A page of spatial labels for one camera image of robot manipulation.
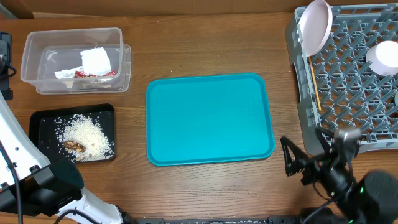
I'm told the white crumpled tissue in bin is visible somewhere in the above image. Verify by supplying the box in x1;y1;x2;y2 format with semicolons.
55;66;83;79

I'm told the pink bowl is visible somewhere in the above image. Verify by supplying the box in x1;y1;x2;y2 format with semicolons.
366;40;398;76

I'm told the pile of white rice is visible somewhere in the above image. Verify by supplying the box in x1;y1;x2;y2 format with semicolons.
54;114;115;162

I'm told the grey dishwasher rack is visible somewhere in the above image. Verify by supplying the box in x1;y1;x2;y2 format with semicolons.
285;3;397;155

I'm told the black food waste tray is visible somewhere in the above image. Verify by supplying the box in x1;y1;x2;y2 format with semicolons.
29;103;116;163

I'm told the white napkin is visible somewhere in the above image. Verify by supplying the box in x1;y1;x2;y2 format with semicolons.
80;47;111;76

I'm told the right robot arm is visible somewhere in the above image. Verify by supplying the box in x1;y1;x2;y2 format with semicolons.
280;127;397;223

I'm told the white round plate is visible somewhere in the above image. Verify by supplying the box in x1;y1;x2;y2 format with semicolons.
298;0;333;57

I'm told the red snack wrapper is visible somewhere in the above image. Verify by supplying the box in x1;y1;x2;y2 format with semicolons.
73;70;116;78

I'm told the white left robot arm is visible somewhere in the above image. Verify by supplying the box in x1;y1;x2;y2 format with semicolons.
1;32;135;223

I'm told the wooden chopstick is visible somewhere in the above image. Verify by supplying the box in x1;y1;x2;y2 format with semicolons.
308;56;322;111

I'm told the brown food scrap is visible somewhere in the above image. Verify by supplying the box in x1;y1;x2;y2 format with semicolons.
62;141;86;152

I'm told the clear plastic bin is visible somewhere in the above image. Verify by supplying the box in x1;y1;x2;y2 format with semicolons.
20;27;132;95

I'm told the teal plastic tray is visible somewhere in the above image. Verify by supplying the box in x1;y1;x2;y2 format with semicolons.
146;73;275;166

